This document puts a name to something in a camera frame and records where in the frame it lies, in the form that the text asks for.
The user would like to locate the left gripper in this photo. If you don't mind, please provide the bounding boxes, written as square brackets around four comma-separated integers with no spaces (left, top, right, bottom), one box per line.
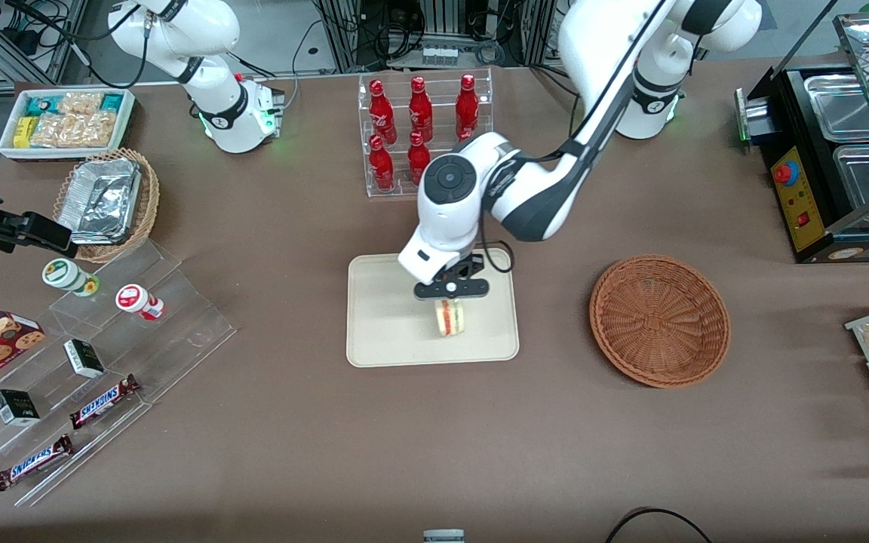
[398,234,490,307]

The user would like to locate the triangle sandwich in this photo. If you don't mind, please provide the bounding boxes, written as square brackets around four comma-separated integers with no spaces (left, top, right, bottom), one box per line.
[434,299,468,339]

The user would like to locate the cream plastic serving tray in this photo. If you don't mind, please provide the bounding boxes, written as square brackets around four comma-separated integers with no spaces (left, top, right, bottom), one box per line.
[346,248,520,368]

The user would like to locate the light oval wicker basket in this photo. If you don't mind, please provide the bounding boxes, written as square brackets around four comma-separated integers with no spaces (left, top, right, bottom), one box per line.
[53,147,161,264]

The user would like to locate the round brown wicker basket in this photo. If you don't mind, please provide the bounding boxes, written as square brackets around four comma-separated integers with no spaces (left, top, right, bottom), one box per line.
[589,255,731,389]

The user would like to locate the green cap yogurt bottle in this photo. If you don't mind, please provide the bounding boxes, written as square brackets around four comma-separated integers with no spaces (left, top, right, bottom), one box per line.
[41,258,101,298]

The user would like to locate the stacked aluminium foil containers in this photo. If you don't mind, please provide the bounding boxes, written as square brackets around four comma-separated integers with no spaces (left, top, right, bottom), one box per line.
[57,157,142,247]

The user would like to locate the large clear cracker bag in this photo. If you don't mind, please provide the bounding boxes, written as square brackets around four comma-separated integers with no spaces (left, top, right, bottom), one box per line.
[29,111,118,149]

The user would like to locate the red cap yogurt bottle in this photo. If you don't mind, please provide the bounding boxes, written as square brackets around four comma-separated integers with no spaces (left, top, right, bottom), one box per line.
[115,283,166,322]

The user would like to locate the clear acrylic bottle rack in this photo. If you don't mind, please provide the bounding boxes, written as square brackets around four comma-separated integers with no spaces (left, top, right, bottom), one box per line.
[358,68,494,199]

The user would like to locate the small black box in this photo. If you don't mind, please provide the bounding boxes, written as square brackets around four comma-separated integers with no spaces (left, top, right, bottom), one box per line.
[63,338,106,379]
[0,388,41,428]

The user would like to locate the white rectangular snack bin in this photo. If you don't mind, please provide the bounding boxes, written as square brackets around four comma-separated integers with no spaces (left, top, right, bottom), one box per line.
[0,87,137,162]

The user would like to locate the small clear cracker bag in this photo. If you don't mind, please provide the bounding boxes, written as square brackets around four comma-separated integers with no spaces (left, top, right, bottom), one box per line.
[57,92,104,116]

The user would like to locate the clear acrylic step display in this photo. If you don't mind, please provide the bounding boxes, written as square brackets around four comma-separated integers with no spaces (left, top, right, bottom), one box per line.
[0,238,238,508]

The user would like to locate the Snickers chocolate bar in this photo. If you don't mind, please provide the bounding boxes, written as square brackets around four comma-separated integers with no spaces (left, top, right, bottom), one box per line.
[0,434,74,492]
[69,373,142,431]

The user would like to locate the black hot food warmer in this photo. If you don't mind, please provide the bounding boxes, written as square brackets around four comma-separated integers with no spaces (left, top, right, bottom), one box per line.
[735,11,869,265]

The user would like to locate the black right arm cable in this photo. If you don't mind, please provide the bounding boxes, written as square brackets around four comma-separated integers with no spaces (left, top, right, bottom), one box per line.
[1,0,150,90]

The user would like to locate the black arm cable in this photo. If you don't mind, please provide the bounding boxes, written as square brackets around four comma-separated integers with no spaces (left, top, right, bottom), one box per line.
[480,0,673,274]
[1,0,150,90]

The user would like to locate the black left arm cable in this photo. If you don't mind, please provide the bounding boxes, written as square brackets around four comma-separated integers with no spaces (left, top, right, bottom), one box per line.
[480,0,673,274]

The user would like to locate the aluminium frame rack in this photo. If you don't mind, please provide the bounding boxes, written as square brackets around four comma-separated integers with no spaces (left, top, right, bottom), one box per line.
[312,0,557,74]

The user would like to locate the black looped table cable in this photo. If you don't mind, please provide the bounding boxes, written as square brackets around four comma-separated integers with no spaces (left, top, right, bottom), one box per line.
[604,507,714,543]

